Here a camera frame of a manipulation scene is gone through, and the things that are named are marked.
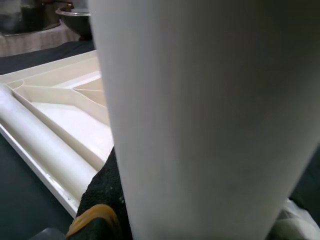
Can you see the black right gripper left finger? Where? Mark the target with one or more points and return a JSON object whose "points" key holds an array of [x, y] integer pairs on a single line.
{"points": [[105, 190]]}

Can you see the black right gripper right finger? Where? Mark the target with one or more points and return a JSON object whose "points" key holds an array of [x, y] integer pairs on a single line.
{"points": [[300, 227]]}

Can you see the white plastic table leg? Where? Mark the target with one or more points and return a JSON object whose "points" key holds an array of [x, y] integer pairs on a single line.
{"points": [[42, 145], [200, 125]]}

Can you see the yellow rubber band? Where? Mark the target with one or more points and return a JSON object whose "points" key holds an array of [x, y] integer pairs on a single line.
{"points": [[97, 212]]}

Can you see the white plastic table top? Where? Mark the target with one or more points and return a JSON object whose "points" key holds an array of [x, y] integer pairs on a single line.
{"points": [[75, 117]]}

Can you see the black tablecloth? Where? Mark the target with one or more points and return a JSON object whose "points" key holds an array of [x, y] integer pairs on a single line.
{"points": [[20, 200]]}

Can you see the checked cloth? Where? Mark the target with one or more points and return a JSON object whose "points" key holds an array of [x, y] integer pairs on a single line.
{"points": [[37, 42]]}

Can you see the metal basin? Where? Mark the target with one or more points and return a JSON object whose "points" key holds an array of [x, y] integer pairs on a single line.
{"points": [[75, 25]]}

